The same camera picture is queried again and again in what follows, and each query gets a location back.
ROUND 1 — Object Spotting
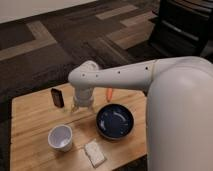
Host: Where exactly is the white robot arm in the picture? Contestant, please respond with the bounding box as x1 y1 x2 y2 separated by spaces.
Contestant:
68 56 213 171

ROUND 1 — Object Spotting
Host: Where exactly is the white cup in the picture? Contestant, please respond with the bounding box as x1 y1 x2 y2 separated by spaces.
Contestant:
48 125 73 152

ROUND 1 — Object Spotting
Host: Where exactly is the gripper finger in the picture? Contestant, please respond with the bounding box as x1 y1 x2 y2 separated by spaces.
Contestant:
71 105 79 112
88 105 94 110

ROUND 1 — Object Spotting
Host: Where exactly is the white sponge block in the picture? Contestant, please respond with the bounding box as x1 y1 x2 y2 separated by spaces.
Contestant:
84 140 106 168

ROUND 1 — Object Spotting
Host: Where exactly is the orange carrot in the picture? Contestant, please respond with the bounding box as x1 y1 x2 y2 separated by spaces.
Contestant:
106 88 113 102

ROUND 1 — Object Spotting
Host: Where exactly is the black cabinet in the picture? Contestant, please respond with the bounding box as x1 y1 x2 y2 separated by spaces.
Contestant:
148 0 213 57

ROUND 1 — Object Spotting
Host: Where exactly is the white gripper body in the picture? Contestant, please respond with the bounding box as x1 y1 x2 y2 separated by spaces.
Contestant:
73 88 94 107

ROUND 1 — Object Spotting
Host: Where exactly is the dark blue ceramic bowl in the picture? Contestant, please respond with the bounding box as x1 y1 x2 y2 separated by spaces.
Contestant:
96 104 134 140

